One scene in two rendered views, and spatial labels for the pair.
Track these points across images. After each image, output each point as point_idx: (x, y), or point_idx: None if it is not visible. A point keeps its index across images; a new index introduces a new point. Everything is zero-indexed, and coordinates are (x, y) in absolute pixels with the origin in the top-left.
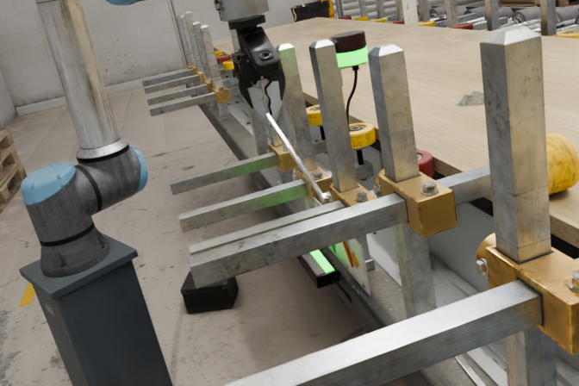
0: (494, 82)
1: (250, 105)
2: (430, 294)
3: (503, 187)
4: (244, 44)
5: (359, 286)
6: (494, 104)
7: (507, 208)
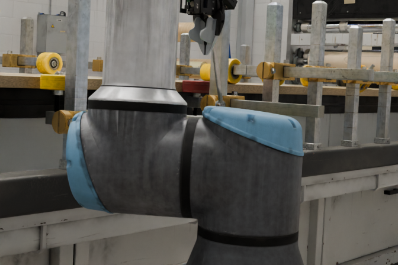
0: (324, 13)
1: (220, 32)
2: None
3: (322, 44)
4: None
5: None
6: (323, 19)
7: (323, 50)
